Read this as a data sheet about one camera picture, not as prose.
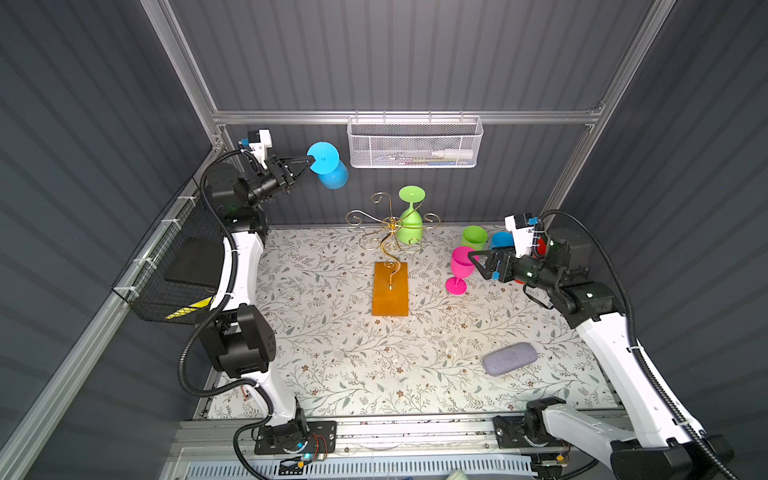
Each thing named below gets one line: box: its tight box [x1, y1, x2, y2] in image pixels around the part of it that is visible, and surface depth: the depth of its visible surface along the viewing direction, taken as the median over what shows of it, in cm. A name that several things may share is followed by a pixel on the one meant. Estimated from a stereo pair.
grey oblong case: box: [483, 342, 538, 376], surface depth 85 cm
